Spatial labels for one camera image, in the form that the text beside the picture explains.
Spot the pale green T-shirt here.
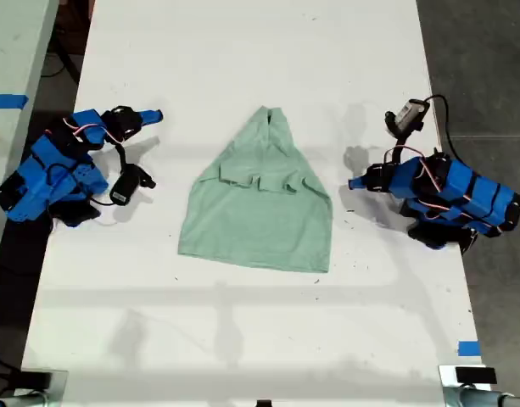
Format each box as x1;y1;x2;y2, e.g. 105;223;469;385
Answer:
176;105;333;275

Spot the long blue tape strip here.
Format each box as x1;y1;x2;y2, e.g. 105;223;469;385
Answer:
0;93;30;110

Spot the white side table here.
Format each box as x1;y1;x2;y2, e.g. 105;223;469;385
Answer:
0;0;60;266

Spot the square blue tape piece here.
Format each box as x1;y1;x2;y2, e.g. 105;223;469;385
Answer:
457;339;483;358

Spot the small black box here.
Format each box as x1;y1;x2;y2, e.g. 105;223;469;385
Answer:
455;366;498;385

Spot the silver metal clamp plate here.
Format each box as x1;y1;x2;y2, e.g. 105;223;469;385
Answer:
0;367;70;407
436;363;520;407

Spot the black camera stalk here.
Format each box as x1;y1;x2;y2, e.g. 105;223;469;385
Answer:
114;142;130;171
389;131;414;165

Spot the black camera box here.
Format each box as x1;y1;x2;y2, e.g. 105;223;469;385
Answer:
109;164;157;208

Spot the grey camera box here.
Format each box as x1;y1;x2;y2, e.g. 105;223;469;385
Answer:
383;98;431;137

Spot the black floor cable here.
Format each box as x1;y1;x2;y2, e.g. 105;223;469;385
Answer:
41;16;82;88

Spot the camera black cable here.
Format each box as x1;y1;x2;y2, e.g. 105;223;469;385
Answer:
422;93;461;160

